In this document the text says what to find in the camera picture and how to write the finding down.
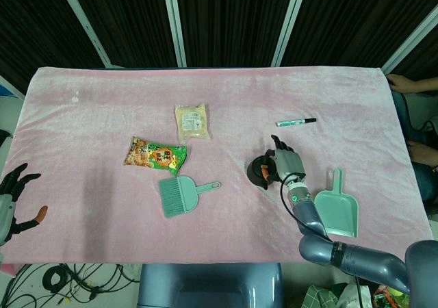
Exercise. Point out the teal hand brush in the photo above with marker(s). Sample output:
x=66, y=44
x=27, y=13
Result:
x=181, y=195

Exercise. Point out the black teapot lid wooden knob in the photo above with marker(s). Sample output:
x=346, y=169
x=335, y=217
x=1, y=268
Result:
x=259, y=162

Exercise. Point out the bystander blue jeans legs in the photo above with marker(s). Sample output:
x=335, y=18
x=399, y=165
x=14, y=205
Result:
x=422, y=181

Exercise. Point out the green orange snack bag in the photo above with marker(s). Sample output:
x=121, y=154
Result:
x=154, y=157

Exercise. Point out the green black marker pen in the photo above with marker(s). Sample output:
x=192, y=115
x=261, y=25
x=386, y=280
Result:
x=294, y=122

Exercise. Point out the black pleated curtain panel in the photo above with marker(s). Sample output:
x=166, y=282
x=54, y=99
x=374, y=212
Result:
x=130, y=20
x=34, y=31
x=232, y=20
x=356, y=20

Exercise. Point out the white blue partition edge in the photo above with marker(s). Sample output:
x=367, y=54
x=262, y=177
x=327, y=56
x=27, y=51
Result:
x=10, y=87

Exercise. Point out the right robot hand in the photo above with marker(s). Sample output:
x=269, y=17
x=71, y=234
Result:
x=290, y=164

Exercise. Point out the bystander bare hand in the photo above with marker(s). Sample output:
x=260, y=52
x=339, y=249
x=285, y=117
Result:
x=424, y=155
x=398, y=82

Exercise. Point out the teal dustpan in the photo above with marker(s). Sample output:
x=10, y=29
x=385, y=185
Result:
x=337, y=212

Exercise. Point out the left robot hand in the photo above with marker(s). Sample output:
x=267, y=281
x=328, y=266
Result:
x=7, y=212

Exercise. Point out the colourful snack wrapper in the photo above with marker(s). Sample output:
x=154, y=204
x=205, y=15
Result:
x=390, y=297

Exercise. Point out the white partition post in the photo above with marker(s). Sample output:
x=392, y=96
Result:
x=175, y=24
x=410, y=41
x=289, y=24
x=85, y=24

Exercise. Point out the blue grey robot torso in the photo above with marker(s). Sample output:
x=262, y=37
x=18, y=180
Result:
x=205, y=287

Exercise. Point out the pink plush table cloth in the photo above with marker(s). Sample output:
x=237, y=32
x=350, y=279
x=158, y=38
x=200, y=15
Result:
x=102, y=219

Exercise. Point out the green white patterned bag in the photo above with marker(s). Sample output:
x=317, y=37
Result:
x=325, y=296

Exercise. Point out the black round object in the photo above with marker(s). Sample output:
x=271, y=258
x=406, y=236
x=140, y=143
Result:
x=255, y=176

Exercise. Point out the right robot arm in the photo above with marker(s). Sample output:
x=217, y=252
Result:
x=362, y=261

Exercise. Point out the beige clear food packet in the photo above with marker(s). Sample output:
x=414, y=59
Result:
x=192, y=123

